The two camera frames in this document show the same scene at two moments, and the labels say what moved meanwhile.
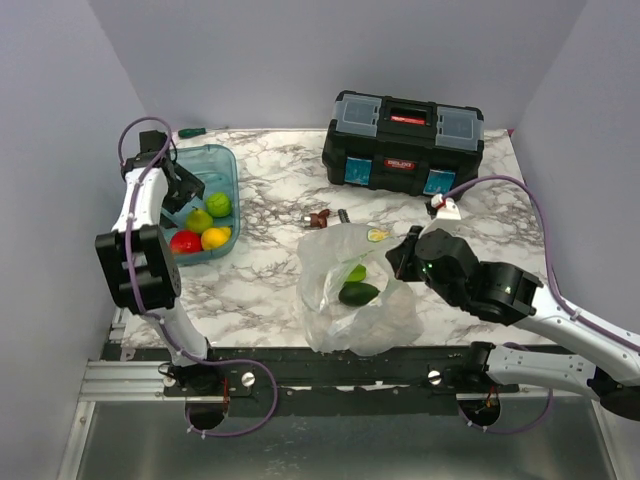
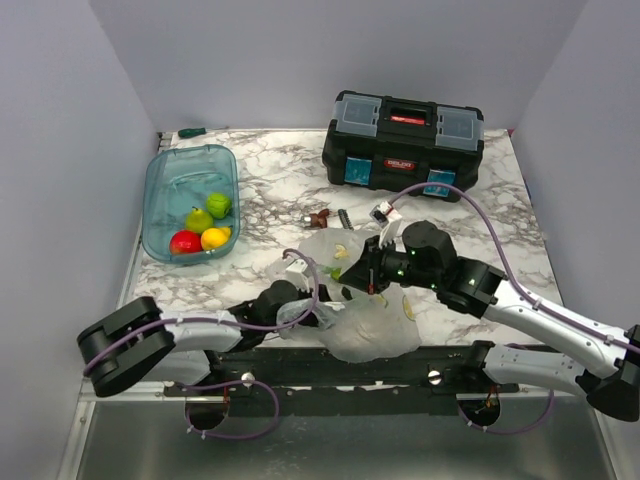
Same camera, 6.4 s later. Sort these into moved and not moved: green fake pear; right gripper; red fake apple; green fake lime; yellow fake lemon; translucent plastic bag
Moved: translucent plastic bag; right gripper
Not moved: green fake pear; red fake apple; yellow fake lemon; green fake lime
